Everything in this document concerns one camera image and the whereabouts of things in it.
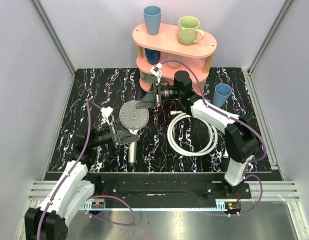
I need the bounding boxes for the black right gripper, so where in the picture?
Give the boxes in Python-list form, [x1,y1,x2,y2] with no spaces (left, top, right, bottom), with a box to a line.
[136,81,182,109]

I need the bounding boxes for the grey shower head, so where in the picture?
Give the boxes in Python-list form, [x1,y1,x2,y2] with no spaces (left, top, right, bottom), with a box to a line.
[119,100,149,166]

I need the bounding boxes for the white shower hose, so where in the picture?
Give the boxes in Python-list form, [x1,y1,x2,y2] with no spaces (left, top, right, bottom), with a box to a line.
[167,109,230,159]

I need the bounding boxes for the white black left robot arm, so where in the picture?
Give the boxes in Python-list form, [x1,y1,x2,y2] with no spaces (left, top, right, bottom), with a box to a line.
[24,122,140,240]

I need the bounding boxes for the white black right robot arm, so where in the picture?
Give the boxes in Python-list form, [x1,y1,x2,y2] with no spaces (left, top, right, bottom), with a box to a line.
[137,67,264,198]

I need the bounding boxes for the teal ceramic mug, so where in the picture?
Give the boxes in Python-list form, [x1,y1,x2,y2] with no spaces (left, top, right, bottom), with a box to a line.
[140,73,157,83]

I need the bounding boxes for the pink faceted cup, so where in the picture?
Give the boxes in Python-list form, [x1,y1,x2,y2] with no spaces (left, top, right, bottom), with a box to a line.
[166,59,181,69]

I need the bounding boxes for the dark blue cup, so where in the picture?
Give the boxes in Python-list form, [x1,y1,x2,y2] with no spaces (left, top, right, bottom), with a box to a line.
[144,48,161,65]

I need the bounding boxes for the pink three-tier shelf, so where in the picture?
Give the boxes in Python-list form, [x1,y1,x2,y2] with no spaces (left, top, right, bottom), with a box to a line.
[132,23,217,95]

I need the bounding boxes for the blue cup on table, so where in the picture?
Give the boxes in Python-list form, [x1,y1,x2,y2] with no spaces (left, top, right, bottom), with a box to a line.
[212,83,232,108]

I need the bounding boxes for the green mug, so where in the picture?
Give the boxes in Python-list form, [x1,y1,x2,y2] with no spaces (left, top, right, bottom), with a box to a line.
[177,16,205,46]

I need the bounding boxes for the blue cup on shelf top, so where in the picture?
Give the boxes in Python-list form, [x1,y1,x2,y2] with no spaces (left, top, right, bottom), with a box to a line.
[143,5,162,36]

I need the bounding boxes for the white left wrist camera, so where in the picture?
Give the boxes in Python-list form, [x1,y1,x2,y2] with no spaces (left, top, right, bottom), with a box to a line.
[100,106,113,126]

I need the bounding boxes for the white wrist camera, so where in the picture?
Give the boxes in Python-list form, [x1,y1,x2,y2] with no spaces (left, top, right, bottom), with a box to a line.
[100,106,113,126]
[149,63,163,83]

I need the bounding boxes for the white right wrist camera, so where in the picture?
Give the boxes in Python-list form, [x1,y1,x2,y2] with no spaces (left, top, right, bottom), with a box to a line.
[149,63,163,83]

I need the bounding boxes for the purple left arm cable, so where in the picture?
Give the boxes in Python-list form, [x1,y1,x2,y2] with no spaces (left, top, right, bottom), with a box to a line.
[35,99,137,240]

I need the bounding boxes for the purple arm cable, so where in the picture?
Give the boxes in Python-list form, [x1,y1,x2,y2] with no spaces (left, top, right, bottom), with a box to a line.
[160,59,268,217]
[35,99,137,240]

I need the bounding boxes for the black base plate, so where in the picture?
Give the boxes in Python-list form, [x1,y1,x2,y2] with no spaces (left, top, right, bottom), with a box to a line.
[96,172,252,210]

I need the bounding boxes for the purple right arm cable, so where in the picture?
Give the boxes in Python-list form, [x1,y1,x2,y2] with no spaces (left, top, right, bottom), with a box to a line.
[160,59,268,217]

